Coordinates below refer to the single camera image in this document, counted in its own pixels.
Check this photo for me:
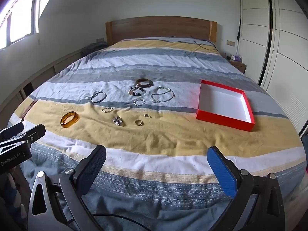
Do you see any dark beaded bracelet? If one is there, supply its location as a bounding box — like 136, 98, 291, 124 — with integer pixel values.
128, 85, 145, 97

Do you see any wooden nightstand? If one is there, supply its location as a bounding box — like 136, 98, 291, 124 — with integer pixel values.
229, 60, 247, 74

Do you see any long silver chain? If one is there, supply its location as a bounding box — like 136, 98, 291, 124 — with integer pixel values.
151, 86, 175, 103

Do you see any thin black cable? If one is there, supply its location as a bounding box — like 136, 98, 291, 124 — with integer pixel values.
190, 36, 218, 52

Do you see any window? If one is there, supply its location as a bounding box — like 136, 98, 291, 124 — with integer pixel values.
0, 0, 40, 50

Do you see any low white window cabinet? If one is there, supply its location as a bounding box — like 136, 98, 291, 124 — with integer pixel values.
0, 47, 85, 117

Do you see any white wardrobe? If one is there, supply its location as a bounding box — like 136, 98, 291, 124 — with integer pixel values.
237, 0, 308, 136

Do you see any dark grey cloth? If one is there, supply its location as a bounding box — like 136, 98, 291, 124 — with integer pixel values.
82, 41, 108, 58

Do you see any wooden headboard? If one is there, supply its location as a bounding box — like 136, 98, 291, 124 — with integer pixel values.
105, 16, 217, 48

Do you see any thin silver bangle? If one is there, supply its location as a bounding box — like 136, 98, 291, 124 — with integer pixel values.
90, 92, 107, 103

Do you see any brown tortoiseshell bangle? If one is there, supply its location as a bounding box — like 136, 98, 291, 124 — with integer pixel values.
135, 78, 154, 88

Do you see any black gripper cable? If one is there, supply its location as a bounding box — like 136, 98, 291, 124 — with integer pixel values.
67, 213, 151, 231

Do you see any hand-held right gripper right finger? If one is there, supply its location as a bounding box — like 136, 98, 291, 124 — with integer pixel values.
207, 146, 285, 231

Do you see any amber bangle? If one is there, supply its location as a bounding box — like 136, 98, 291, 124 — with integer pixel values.
60, 111, 80, 128

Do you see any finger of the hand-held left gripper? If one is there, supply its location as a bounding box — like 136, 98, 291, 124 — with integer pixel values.
10, 124, 46, 150
0, 123, 25, 140

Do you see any brown leather strap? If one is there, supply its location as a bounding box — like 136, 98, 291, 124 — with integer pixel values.
20, 100, 37, 122

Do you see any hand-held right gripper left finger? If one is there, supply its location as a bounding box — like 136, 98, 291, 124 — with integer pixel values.
28, 145, 107, 231

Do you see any red shallow cardboard box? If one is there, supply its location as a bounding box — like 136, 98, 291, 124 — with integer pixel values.
196, 80, 255, 132

